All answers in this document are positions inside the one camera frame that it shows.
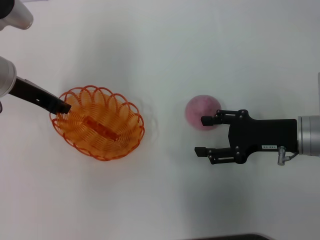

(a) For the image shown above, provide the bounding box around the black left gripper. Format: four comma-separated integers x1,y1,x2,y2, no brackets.
9,76,73,115

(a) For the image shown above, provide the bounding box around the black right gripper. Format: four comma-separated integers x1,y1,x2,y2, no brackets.
194,109,299,166

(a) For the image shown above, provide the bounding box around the pink round peach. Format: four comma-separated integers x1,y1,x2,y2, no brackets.
184,94,223,131

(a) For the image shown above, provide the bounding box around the orange woven plastic basket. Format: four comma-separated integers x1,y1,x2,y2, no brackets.
49,85,146,162

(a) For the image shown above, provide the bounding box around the dark robot torso front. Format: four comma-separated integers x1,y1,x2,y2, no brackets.
189,233,276,240

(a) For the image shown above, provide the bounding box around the right gripper connector with cable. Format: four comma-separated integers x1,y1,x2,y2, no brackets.
276,145,300,166

